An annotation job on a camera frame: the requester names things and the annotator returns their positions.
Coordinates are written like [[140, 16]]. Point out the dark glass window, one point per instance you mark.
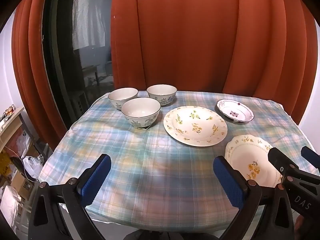
[[60, 55]]

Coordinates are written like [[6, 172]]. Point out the plaid pastel tablecloth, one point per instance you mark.
[[150, 160]]

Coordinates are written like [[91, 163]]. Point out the red and white plastic bag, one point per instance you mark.
[[22, 142]]

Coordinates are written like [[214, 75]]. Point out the large yellow floral plate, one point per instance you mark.
[[195, 128]]

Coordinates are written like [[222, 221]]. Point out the white floral ceramic bowl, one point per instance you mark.
[[140, 109], [122, 95], [161, 92]]

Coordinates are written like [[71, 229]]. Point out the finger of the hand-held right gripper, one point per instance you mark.
[[281, 161], [312, 156]]

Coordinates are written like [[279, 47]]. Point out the pale wooden shelf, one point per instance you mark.
[[11, 120]]

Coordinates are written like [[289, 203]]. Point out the white hanging garment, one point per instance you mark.
[[87, 17]]

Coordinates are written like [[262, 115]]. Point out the narrow orange curtain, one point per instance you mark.
[[32, 67]]

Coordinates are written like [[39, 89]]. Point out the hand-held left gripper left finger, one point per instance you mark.
[[96, 182]]

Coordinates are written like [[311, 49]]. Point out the wide orange curtain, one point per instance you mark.
[[187, 35]]

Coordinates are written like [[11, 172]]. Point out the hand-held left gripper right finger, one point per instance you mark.
[[228, 185]]

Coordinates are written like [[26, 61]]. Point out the scalloped yellow floral plate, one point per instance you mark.
[[246, 156]]

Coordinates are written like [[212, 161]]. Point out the cardboard box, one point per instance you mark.
[[21, 183]]

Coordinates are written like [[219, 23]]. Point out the yellow packet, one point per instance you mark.
[[5, 163]]

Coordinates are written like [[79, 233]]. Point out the small purple floral plate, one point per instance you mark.
[[235, 111]]

